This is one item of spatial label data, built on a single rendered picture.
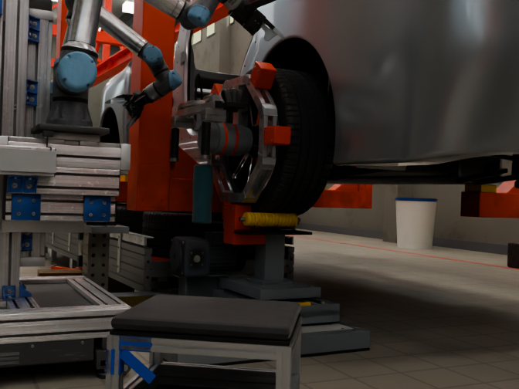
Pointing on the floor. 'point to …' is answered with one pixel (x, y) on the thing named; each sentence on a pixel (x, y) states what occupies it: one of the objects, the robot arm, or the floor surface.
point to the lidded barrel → (415, 222)
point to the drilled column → (96, 258)
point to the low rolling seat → (205, 343)
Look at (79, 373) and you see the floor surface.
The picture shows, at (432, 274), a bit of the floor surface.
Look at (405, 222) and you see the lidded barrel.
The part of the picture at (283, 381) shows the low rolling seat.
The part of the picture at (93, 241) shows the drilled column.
